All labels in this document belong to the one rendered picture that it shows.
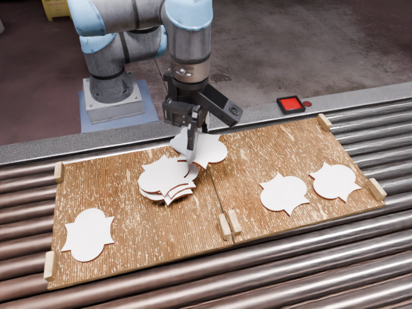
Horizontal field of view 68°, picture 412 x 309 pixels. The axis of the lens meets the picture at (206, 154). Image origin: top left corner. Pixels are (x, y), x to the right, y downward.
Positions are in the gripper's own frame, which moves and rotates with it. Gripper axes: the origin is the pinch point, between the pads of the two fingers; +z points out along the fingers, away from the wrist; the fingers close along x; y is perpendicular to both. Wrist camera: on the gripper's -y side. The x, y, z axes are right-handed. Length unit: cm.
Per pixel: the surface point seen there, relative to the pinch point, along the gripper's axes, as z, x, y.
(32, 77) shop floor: 111, -128, 208
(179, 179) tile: 7.1, 5.9, 3.1
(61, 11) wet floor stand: 101, -235, 252
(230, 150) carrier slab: 12.6, -13.0, -5.1
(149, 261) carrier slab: 13.0, 25.2, 2.7
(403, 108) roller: 14, -55, -57
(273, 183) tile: 11.4, -4.3, -19.5
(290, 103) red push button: 12.9, -41.9, -18.9
